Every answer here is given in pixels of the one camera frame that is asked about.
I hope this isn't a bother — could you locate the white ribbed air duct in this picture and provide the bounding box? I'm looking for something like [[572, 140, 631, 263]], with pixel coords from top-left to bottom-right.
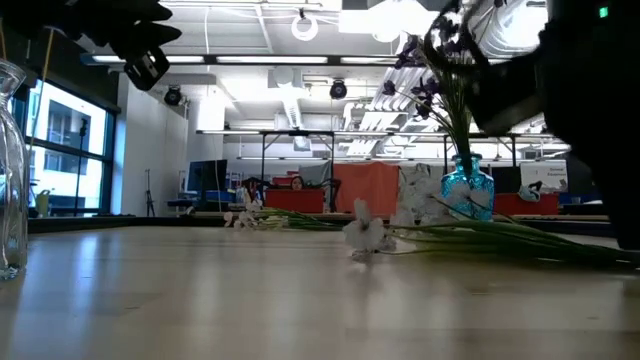
[[469, 0, 550, 57]]

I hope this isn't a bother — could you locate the grey chair back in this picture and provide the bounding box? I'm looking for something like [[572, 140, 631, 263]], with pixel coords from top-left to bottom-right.
[[298, 160, 334, 189]]

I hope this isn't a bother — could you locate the small black tripod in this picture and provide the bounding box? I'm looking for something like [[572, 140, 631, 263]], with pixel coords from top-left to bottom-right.
[[144, 168, 156, 217]]

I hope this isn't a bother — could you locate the red box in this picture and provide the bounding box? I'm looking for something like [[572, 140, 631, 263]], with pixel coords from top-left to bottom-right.
[[264, 188, 325, 215], [493, 192, 560, 217]]

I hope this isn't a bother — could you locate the white sign board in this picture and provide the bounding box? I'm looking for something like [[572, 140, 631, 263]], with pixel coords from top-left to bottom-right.
[[519, 159, 569, 192]]

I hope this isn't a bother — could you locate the black tripod stand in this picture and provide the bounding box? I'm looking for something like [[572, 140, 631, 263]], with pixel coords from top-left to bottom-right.
[[73, 117, 90, 217]]

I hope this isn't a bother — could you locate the white artificial flower stem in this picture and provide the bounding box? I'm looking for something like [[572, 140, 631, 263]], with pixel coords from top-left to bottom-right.
[[222, 198, 351, 232], [343, 163, 640, 269]]

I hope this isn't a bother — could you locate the white ring lamp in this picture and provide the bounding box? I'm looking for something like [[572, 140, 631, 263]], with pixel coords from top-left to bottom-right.
[[291, 13, 320, 43]]

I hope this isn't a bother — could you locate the blue glass vase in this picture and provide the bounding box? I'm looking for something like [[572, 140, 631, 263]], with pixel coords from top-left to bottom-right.
[[440, 153, 496, 223]]

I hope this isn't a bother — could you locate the long ceiling light bar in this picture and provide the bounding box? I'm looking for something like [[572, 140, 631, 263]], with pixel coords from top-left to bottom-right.
[[82, 53, 401, 67]]

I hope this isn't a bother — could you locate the yellow-green jug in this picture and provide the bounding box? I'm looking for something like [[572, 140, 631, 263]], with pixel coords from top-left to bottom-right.
[[34, 189, 52, 219]]

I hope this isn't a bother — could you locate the clear glass vase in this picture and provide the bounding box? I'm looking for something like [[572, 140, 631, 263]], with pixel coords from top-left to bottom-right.
[[0, 58, 30, 281]]

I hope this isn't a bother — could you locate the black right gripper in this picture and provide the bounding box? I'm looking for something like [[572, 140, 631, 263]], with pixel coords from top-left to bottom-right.
[[446, 0, 640, 151]]

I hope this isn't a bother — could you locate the black round ceiling camera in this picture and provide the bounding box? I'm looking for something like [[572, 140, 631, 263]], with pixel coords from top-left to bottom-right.
[[163, 85, 184, 107], [328, 78, 349, 100]]

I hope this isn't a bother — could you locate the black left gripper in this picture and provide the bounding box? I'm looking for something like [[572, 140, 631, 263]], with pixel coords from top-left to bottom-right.
[[59, 0, 183, 92]]

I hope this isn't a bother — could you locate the orange partition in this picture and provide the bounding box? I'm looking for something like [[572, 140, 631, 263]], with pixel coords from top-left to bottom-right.
[[333, 162, 401, 216]]

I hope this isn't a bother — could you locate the purple artificial flower stem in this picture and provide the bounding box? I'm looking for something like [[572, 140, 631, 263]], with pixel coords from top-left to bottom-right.
[[382, 34, 474, 176], [427, 0, 501, 174]]

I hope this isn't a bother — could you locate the black computer monitor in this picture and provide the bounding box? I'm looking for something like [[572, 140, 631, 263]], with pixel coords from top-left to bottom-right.
[[187, 159, 229, 194]]

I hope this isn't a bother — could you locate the large black-framed window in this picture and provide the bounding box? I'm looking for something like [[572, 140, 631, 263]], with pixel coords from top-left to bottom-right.
[[9, 79, 119, 217]]

